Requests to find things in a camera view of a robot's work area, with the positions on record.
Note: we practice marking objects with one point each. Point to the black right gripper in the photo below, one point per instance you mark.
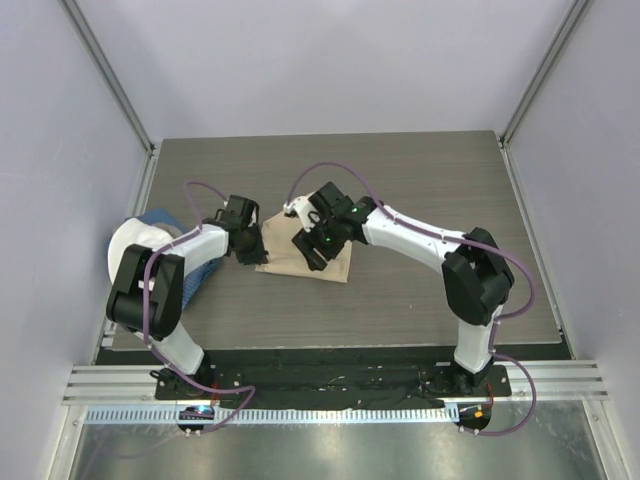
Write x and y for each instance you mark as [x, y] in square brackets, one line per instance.
[306, 243]

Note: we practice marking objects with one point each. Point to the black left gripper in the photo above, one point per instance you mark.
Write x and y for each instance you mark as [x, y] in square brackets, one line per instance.
[257, 256]

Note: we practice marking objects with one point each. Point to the beige cloth napkin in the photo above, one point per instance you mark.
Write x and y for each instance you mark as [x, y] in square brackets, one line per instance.
[285, 259]

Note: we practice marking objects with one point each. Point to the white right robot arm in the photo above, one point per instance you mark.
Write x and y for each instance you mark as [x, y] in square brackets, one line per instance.
[477, 280]

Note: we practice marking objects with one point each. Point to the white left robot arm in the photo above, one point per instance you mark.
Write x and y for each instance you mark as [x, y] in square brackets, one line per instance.
[149, 270]

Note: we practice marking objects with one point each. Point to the blue plaid cloth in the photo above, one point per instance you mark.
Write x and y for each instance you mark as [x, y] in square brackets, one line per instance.
[162, 219]

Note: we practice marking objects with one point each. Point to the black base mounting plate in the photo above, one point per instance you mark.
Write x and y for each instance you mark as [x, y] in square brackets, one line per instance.
[366, 378]

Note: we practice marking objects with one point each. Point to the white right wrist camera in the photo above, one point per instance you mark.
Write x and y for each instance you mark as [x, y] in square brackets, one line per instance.
[300, 208]

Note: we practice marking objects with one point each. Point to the slotted grey cable duct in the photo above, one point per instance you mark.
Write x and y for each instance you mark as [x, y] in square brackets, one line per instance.
[184, 415]

